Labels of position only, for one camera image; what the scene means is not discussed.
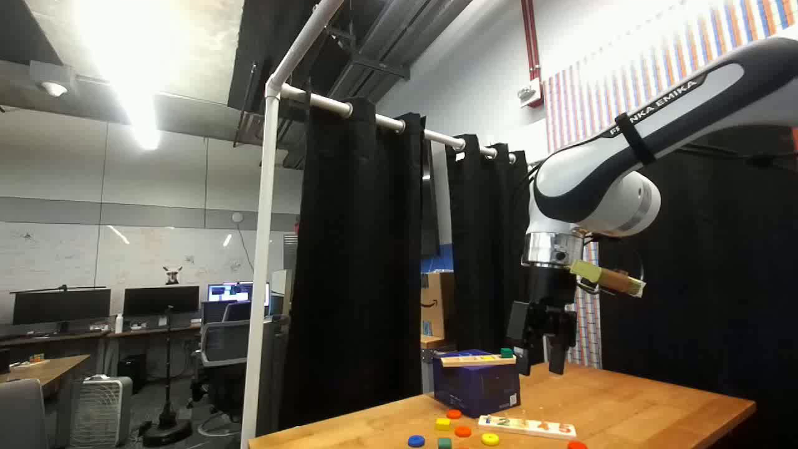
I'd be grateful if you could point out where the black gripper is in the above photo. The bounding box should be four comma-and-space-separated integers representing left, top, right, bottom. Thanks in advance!
506, 265, 581, 376

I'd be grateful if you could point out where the wooden board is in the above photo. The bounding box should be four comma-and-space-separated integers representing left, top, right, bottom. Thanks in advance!
437, 352, 520, 371

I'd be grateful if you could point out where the white peg board toy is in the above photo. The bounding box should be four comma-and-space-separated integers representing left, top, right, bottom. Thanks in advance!
476, 413, 577, 438

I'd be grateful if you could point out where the dark blue cardboard box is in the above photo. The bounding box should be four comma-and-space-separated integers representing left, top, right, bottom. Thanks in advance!
432, 347, 523, 420

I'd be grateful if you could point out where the narrow black curtain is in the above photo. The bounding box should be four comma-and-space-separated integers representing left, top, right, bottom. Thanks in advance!
445, 135, 533, 356

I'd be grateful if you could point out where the black backdrop curtain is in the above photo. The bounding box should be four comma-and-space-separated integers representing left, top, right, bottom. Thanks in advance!
595, 145, 798, 449

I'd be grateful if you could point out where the wide black curtain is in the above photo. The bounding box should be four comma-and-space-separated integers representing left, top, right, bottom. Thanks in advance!
276, 97, 429, 435

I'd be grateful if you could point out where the white fire alarm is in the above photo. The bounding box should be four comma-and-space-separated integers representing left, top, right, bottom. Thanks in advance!
516, 77, 544, 107

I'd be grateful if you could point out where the monitor with blue screen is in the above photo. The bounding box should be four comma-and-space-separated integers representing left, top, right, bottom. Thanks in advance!
205, 280, 254, 307

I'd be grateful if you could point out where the metal curtain rod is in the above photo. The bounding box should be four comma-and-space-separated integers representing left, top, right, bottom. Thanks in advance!
276, 82, 501, 163

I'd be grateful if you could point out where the black mesh office chair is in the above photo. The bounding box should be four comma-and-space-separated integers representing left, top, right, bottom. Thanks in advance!
191, 320, 251, 421

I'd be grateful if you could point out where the black computer monitor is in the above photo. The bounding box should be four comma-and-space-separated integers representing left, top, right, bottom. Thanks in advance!
9, 285, 111, 329
122, 285, 201, 322

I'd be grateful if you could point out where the black stand with round base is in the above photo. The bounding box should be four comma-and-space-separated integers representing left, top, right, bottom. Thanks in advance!
137, 301, 193, 449

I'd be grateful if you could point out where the white box fan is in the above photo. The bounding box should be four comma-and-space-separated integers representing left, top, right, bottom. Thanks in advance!
67, 371, 134, 449

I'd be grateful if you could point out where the wooden desk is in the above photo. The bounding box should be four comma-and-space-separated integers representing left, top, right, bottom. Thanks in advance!
0, 352, 92, 396

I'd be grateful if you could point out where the bright ceiling light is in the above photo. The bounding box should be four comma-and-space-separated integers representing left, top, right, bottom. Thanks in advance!
72, 0, 166, 155

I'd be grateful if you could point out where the gray chair back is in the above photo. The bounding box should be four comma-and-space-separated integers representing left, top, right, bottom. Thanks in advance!
0, 376, 49, 449

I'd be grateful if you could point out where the small ceiling lamp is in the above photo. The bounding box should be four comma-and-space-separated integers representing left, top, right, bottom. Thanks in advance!
38, 77, 72, 99

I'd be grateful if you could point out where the striped wall panel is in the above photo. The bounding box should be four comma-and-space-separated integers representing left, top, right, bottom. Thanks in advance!
544, 0, 798, 370

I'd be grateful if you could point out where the white pipe frame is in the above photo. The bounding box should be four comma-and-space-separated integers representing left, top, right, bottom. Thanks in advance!
236, 0, 346, 449

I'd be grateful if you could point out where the red wall pipe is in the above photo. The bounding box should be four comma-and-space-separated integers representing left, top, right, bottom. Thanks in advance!
519, 0, 544, 84

